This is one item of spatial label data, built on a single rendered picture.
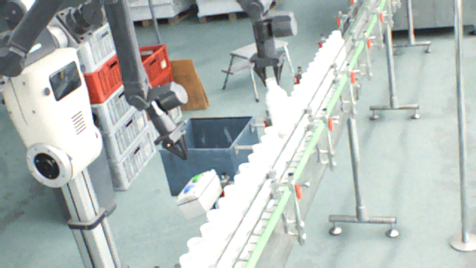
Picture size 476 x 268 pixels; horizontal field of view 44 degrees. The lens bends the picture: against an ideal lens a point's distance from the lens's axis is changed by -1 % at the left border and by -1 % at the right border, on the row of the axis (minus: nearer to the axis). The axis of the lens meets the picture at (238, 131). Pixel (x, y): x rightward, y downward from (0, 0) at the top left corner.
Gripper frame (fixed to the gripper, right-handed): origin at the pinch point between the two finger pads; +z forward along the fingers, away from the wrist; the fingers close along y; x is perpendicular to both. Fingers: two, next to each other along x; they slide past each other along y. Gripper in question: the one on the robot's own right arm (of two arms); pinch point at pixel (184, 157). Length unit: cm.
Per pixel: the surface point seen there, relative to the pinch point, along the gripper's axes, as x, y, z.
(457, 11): -68, 127, 23
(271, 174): -20.5, 2.7, 15.0
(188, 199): -0.7, -10.0, 8.9
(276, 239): -15.0, -3.7, 31.7
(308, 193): -13, 32, 38
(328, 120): -25, 48, 21
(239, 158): 20, 57, 26
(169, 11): 352, 634, -23
